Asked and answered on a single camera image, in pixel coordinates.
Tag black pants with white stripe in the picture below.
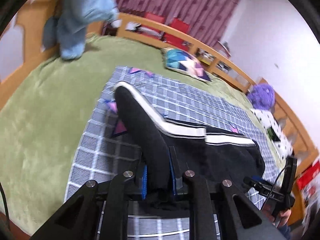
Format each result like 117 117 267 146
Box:
113 80 266 213

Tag person's right hand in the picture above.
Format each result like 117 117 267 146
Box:
261 202 291 228

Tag grey checked star blanket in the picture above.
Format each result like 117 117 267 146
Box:
65 67 282 199

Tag white patterned pillow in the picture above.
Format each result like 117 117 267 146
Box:
251 108 293 160

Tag purple plush toy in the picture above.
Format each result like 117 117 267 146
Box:
247 83 275 110

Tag colourful geometric pillow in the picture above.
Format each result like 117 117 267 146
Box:
161 48 211 83

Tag green bed sheet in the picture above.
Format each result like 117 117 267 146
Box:
0 33 291 236

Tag left red chair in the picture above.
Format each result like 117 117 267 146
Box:
138 11 166 40

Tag maroon striped curtain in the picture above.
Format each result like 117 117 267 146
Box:
116 0 241 47

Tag blue plush toy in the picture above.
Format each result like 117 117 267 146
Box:
42 0 119 61

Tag black cable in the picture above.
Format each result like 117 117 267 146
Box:
260 164 293 211

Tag wooden bed frame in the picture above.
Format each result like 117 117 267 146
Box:
0 0 320 227

